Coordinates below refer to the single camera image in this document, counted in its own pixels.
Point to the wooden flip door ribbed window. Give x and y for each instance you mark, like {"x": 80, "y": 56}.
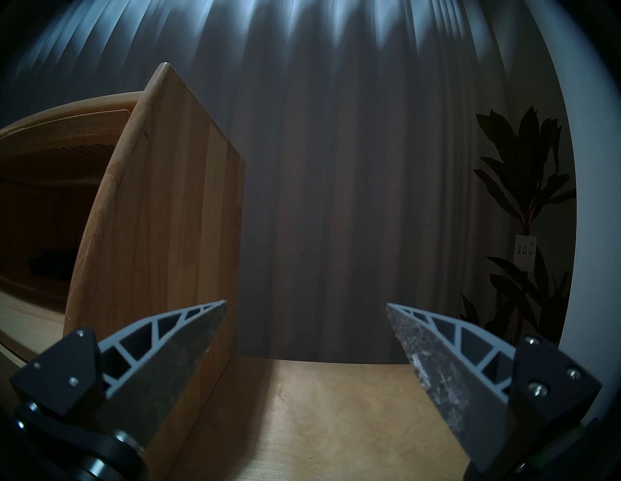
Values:
{"x": 53, "y": 162}

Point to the tall dark leafy plant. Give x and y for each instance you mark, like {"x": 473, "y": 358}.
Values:
{"x": 526, "y": 160}

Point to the white paper plant tag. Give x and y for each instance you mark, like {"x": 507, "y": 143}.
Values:
{"x": 525, "y": 252}

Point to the blue socks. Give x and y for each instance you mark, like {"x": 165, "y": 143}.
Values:
{"x": 51, "y": 264}

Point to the wooden cabinet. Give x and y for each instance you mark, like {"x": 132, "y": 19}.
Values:
{"x": 160, "y": 218}

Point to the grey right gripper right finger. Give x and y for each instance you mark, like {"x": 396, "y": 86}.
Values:
{"x": 461, "y": 388}

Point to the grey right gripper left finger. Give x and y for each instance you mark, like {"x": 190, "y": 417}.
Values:
{"x": 145, "y": 373}

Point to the grey curtain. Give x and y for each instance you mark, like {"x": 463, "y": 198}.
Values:
{"x": 339, "y": 169}

